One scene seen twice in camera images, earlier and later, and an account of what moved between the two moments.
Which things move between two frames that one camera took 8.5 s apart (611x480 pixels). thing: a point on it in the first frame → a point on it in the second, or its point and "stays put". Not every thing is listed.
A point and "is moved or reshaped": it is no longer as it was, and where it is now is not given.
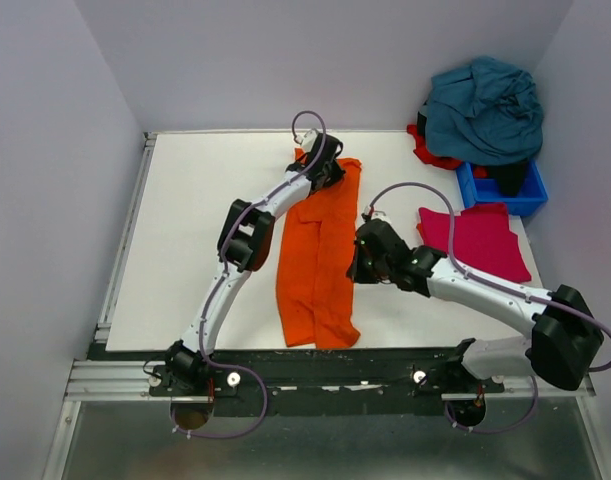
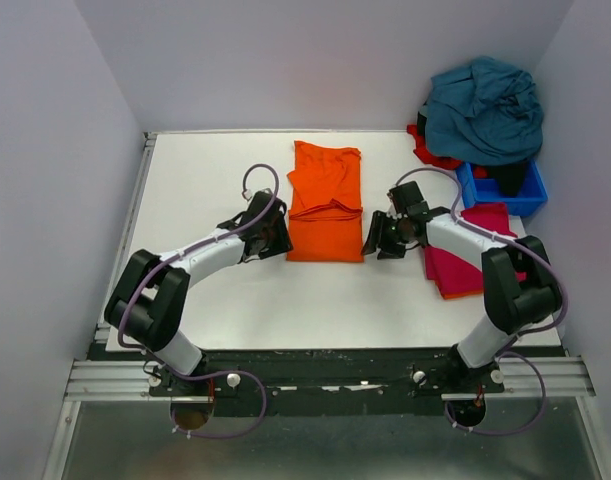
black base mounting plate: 313,383 stays put
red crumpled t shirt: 447,164 stays put
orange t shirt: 315,266 is moved or reshaped
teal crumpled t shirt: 488,112 stays put
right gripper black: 360,260 → 386,236
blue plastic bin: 477,190 stays put
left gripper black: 330,163 → 277,230
